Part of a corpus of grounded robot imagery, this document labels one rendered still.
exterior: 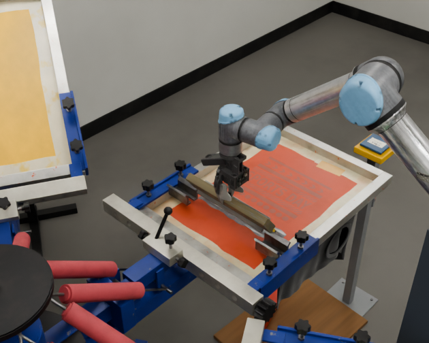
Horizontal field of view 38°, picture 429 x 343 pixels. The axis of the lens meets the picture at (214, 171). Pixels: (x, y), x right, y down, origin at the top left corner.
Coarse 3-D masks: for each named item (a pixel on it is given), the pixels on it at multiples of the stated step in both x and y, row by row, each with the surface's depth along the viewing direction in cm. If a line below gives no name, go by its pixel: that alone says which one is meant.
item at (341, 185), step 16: (320, 176) 241; (336, 176) 241; (336, 192) 234; (256, 208) 226; (320, 208) 226; (288, 224) 220; (304, 224) 220; (224, 240) 213; (240, 240) 213; (288, 240) 213; (240, 256) 208; (256, 256) 207
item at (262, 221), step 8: (192, 176) 218; (192, 184) 221; (200, 184) 215; (208, 184) 214; (208, 192) 213; (224, 200) 209; (232, 200) 208; (232, 208) 210; (240, 208) 205; (248, 208) 204; (248, 216) 204; (256, 216) 202; (264, 216) 201; (256, 224) 208; (264, 224) 200; (272, 224) 204
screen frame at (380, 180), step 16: (288, 128) 261; (304, 144) 256; (320, 144) 252; (336, 160) 247; (352, 160) 243; (368, 176) 239; (384, 176) 235; (368, 192) 228; (144, 208) 221; (352, 208) 221; (336, 224) 215; (192, 240) 208; (320, 240) 210; (208, 256) 203; (240, 272) 197
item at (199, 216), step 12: (264, 156) 252; (276, 156) 252; (288, 156) 252; (300, 156) 252; (252, 168) 245; (300, 168) 245; (180, 204) 228; (192, 204) 228; (204, 204) 228; (252, 204) 228; (180, 216) 223; (192, 216) 223; (204, 216) 223; (216, 216) 223; (192, 228) 218; (204, 228) 218; (216, 228) 218
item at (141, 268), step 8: (152, 256) 196; (136, 264) 193; (144, 264) 193; (152, 264) 193; (160, 264) 193; (128, 272) 190; (136, 272) 190; (144, 272) 190; (152, 272) 192; (136, 280) 188; (144, 280) 190; (152, 280) 194
